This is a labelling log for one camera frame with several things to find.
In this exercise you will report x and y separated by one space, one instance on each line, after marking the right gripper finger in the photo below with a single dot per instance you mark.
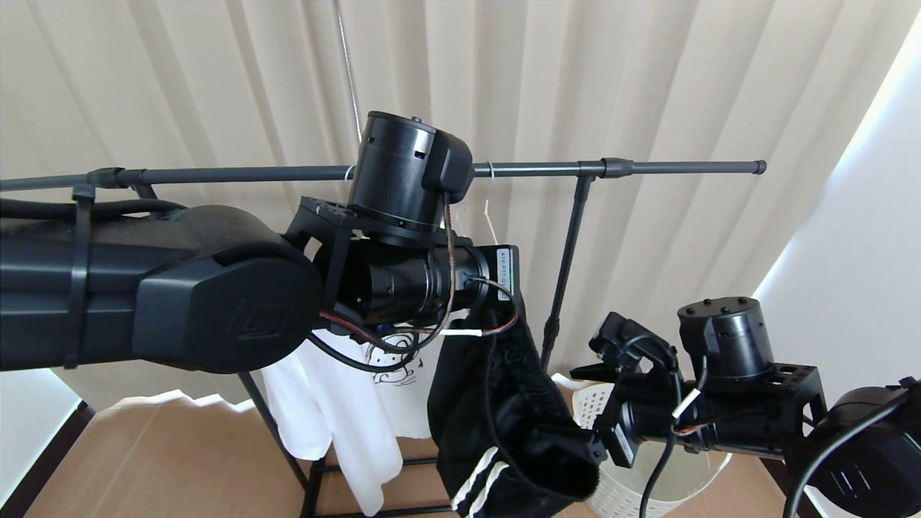
597 373

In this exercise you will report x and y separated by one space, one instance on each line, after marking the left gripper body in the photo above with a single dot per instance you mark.
403 284

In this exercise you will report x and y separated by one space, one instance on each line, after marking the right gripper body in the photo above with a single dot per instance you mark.
662 417

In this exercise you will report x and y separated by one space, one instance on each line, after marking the black garment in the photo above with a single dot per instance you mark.
489 403

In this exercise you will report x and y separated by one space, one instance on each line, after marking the white printed t-shirt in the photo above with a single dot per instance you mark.
338 417

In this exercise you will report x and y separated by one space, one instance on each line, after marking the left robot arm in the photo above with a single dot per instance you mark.
144 288

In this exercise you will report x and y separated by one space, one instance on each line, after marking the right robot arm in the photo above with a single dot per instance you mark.
727 338

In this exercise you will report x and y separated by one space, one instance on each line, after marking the white laundry basket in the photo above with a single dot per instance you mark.
694 478

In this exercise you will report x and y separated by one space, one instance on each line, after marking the black clothes rack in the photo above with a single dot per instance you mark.
647 167

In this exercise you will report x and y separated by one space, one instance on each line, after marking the beige curtain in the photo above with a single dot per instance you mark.
647 72

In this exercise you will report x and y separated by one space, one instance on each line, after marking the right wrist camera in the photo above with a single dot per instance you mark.
619 338

